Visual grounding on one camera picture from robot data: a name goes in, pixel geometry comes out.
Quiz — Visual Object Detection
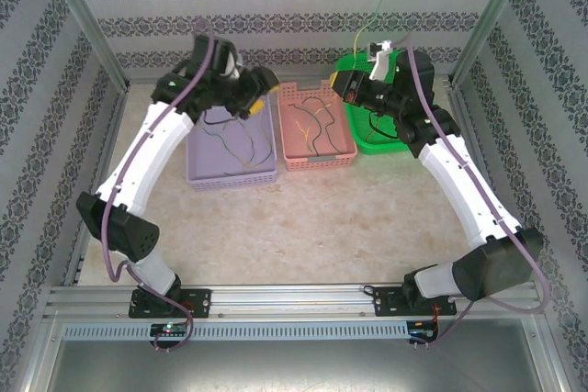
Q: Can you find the dark olive cable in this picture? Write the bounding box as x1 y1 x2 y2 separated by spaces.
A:
204 116 258 169

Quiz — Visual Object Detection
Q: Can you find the thin red cable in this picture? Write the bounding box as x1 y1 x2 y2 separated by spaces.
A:
366 112 382 143

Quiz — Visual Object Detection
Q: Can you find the yellow green cable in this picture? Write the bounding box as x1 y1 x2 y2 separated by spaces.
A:
204 109 273 169

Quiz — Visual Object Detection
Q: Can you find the black cable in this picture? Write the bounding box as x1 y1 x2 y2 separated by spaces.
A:
288 95 339 157

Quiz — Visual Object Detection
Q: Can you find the purple plastic basket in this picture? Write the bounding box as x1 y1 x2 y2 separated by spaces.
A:
186 105 279 192

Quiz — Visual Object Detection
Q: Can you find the pink plastic basket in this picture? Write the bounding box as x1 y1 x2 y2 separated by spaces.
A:
276 80 358 173

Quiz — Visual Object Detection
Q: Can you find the small green controller board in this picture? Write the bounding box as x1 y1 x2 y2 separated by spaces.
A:
408 320 440 342
150 322 189 338

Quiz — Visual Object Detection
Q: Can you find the grey metal shelf panel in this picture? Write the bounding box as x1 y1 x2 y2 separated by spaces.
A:
17 318 571 392

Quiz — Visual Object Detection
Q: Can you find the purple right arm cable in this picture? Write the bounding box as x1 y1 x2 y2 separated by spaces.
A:
392 35 551 348

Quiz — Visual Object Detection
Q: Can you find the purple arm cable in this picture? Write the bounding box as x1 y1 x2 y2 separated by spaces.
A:
103 17 217 353
392 35 551 348

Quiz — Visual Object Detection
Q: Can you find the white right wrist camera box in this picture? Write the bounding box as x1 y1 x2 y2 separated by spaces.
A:
367 39 395 82

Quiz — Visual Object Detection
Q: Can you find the aluminium frame post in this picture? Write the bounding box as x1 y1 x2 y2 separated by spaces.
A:
447 0 537 89
35 0 131 92

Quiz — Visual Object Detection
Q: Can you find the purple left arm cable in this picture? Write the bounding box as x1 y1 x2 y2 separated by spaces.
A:
103 17 217 353

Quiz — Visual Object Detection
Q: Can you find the aluminium mounting rail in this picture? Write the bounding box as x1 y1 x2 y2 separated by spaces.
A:
43 285 543 319

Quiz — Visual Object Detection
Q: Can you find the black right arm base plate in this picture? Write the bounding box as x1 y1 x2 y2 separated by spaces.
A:
371 286 458 319

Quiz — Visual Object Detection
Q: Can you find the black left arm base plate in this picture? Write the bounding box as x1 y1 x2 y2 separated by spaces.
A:
128 288 213 319

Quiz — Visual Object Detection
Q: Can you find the slotted grey cable duct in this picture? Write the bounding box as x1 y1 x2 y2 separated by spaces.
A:
62 321 410 342

